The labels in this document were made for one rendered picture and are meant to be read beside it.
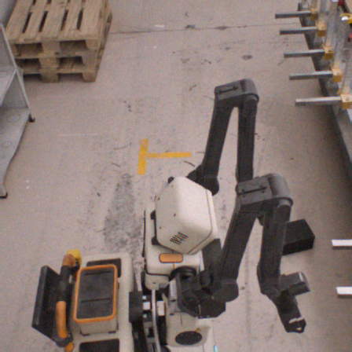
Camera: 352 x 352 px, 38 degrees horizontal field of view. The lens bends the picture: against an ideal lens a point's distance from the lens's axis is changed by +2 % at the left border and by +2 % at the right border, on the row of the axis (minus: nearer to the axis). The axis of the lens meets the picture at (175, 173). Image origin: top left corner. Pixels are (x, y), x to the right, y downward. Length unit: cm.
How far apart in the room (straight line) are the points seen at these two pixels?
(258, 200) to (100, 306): 90
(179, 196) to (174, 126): 251
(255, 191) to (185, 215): 31
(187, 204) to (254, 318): 148
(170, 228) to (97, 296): 54
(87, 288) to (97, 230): 140
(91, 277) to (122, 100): 262
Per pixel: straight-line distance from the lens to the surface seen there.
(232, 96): 155
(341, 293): 202
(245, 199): 124
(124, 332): 197
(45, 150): 405
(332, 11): 328
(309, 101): 292
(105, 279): 199
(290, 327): 169
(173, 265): 159
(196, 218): 152
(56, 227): 345
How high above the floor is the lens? 251
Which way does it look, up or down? 44 degrees down
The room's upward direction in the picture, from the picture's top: 5 degrees counter-clockwise
